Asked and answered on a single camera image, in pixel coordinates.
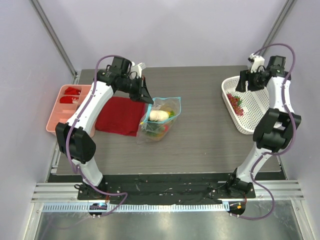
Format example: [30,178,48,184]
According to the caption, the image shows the white plastic basket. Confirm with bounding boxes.
[221,76,269,135]

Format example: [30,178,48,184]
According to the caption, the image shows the pink compartment tray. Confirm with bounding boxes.
[46,84,91,135]

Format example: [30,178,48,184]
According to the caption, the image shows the red item in tray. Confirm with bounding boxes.
[64,86,81,96]
[59,95,79,104]

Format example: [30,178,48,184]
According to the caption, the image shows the red folded cloth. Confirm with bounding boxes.
[95,96,146,137]

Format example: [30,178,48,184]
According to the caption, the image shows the clear zip top bag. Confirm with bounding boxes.
[136,97,182,144]

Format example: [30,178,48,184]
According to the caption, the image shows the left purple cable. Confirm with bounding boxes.
[66,54,128,217]

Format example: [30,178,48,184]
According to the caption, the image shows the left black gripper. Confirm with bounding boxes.
[117,75,154,104]

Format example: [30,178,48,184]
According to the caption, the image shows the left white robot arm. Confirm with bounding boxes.
[55,55,154,200]

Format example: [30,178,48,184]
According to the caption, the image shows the white toy radish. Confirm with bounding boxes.
[149,110,170,122]

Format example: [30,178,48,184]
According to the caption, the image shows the red toy chili pepper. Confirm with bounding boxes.
[160,125,170,133]

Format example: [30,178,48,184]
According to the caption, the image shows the toy pineapple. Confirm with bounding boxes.
[145,122,167,139]

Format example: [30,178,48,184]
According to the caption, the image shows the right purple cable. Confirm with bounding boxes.
[249,43,297,220]

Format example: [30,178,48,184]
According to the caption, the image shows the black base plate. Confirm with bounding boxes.
[74,173,256,206]

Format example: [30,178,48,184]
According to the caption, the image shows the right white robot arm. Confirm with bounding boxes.
[225,53,302,198]

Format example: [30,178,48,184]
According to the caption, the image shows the red toy grapes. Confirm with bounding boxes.
[227,93,244,116]

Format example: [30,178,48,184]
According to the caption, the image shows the purple cable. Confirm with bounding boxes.
[249,43,297,220]
[66,54,128,217]

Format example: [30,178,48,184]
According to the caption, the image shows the white slotted cable duct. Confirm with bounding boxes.
[42,201,230,213]

